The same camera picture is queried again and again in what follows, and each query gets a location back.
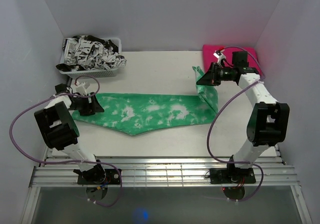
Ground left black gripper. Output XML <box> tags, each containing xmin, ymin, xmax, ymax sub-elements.
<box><xmin>68</xmin><ymin>92</ymin><xmax>105</xmax><ymax>115</ymax></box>

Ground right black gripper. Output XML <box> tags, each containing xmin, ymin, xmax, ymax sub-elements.
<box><xmin>196</xmin><ymin>62</ymin><xmax>235</xmax><ymax>86</ymax></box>

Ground green tie-dye trousers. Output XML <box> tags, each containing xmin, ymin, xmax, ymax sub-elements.
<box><xmin>71</xmin><ymin>65</ymin><xmax>220</xmax><ymax>137</ymax></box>

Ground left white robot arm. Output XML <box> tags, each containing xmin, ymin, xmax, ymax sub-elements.
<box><xmin>34</xmin><ymin>84</ymin><xmax>107</xmax><ymax>184</ymax></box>

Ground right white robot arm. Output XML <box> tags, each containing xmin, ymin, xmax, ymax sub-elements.
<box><xmin>197</xmin><ymin>50</ymin><xmax>290</xmax><ymax>184</ymax></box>

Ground folded pink trousers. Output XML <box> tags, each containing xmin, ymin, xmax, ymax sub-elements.
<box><xmin>202</xmin><ymin>44</ymin><xmax>262</xmax><ymax>75</ymax></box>

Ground white plastic basket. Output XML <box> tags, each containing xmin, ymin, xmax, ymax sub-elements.
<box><xmin>57</xmin><ymin>37</ymin><xmax>123</xmax><ymax>80</ymax></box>

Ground black and white printed garment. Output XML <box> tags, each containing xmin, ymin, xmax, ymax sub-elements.
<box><xmin>55</xmin><ymin>35</ymin><xmax>129</xmax><ymax>72</ymax></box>

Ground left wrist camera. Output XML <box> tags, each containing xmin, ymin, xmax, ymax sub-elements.
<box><xmin>75</xmin><ymin>82</ymin><xmax>90</xmax><ymax>96</ymax></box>

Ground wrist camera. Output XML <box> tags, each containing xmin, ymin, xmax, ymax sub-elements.
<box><xmin>75</xmin><ymin>82</ymin><xmax>90</xmax><ymax>96</ymax></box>
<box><xmin>213</xmin><ymin>49</ymin><xmax>226</xmax><ymax>66</ymax></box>

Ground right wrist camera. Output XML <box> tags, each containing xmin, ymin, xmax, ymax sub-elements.
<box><xmin>213</xmin><ymin>49</ymin><xmax>226</xmax><ymax>66</ymax></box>

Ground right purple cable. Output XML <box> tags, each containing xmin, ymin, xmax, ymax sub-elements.
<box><xmin>201</xmin><ymin>46</ymin><xmax>267</xmax><ymax>202</ymax></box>

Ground purple cable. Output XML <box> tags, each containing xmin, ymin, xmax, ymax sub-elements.
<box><xmin>9</xmin><ymin>75</ymin><xmax>123</xmax><ymax>207</ymax></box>
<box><xmin>201</xmin><ymin>46</ymin><xmax>267</xmax><ymax>202</ymax></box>

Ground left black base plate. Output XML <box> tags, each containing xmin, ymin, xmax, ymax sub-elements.
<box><xmin>73</xmin><ymin>169</ymin><xmax>121</xmax><ymax>185</ymax></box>

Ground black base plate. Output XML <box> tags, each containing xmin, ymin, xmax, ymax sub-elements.
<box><xmin>209</xmin><ymin>168</ymin><xmax>256</xmax><ymax>184</ymax></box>
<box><xmin>73</xmin><ymin>169</ymin><xmax>121</xmax><ymax>185</ymax></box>

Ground aluminium frame rails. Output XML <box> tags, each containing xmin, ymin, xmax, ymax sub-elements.
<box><xmin>27</xmin><ymin>78</ymin><xmax>301</xmax><ymax>188</ymax></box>

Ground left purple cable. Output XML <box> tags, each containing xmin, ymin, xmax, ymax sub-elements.
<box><xmin>9</xmin><ymin>75</ymin><xmax>123</xmax><ymax>207</ymax></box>

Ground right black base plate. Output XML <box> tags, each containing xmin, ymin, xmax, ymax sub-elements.
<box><xmin>209</xmin><ymin>168</ymin><xmax>256</xmax><ymax>184</ymax></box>

